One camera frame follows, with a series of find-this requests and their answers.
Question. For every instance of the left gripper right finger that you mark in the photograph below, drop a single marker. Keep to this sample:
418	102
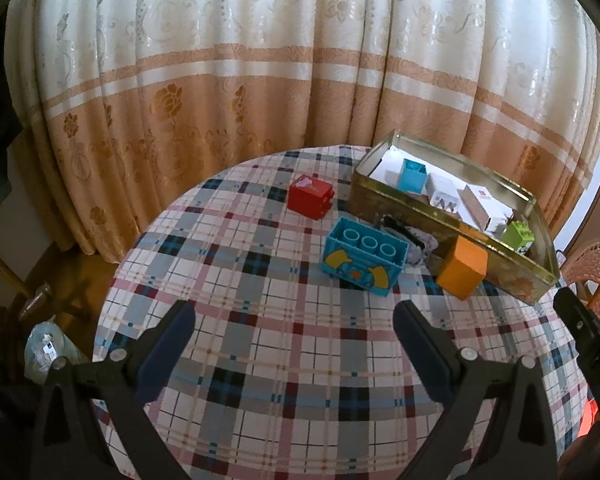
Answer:
449	379

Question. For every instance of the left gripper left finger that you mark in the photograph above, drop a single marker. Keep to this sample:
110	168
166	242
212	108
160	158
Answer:
132	376

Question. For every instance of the clear plastic bottle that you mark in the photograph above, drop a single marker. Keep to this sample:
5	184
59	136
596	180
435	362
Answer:
46	343

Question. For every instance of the orange foam cube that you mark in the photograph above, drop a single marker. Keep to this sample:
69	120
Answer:
463	268

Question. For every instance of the green toy brick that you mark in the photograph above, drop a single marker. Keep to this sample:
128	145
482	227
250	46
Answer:
518	237

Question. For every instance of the grey patterned cloth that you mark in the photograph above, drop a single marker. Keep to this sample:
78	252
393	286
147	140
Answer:
422	244

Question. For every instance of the large blue toy brick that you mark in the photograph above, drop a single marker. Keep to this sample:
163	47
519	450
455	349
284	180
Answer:
364	256

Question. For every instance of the plaid tablecloth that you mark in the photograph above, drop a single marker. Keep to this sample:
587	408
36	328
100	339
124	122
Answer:
291	374

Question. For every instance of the white cardboard box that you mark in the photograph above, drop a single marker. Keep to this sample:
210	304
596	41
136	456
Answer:
488	213

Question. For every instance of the gold metal tin tray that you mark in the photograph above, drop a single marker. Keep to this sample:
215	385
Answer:
373	194

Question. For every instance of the small blue toy brick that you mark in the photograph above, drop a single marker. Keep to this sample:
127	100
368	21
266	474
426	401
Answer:
412	176

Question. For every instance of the white paper liner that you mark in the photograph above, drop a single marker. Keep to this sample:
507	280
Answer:
388	170

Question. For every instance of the red toy brick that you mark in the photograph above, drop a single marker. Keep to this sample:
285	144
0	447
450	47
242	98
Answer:
310	197

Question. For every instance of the beige floral curtain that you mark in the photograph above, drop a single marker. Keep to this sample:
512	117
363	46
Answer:
126	104

